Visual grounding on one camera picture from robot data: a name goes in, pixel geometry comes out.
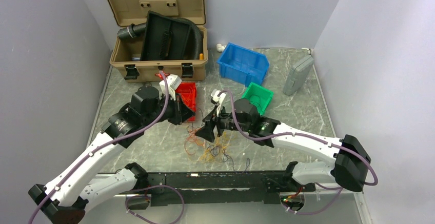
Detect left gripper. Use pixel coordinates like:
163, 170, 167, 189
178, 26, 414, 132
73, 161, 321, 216
143, 91, 195, 126

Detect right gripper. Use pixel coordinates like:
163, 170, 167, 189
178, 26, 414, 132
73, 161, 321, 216
195, 104, 251, 142

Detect wire bundle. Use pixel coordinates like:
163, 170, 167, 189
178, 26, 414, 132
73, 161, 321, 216
183, 120, 251, 174

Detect orange wires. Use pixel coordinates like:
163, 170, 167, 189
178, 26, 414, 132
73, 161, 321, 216
183, 91, 196, 109

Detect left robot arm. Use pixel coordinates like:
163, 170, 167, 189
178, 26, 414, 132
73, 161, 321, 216
28, 87, 195, 223

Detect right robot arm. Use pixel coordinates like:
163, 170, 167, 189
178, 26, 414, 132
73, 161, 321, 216
195, 98, 372, 192

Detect red plastic bin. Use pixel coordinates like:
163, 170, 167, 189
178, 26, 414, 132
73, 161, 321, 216
176, 82, 197, 113

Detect green plastic bin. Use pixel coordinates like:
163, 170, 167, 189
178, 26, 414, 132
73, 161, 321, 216
242, 82, 274, 115

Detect blue plastic bin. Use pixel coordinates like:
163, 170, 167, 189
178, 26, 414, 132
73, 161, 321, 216
217, 43, 269, 87

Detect black tray insert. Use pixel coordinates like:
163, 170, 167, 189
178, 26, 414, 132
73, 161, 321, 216
140, 11, 191, 61

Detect white pipe fitting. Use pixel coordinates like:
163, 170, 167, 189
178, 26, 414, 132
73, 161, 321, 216
216, 44, 226, 52

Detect grey plastic case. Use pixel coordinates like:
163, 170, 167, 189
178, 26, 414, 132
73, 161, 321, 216
283, 55, 314, 96

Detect tan plastic toolbox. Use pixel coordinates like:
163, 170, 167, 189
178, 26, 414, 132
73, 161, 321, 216
107, 0, 208, 83

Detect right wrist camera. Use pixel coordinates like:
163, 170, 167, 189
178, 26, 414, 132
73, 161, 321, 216
211, 89, 226, 116

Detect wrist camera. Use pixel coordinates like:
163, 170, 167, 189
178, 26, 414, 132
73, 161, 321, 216
159, 74, 182, 100
211, 89, 226, 116

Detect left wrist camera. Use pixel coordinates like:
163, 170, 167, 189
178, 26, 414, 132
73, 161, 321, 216
159, 74, 182, 100

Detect black corrugated hose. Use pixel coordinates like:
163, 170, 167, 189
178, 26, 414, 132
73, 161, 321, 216
117, 18, 204, 60

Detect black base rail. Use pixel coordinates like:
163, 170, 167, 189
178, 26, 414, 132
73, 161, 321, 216
122, 171, 313, 207

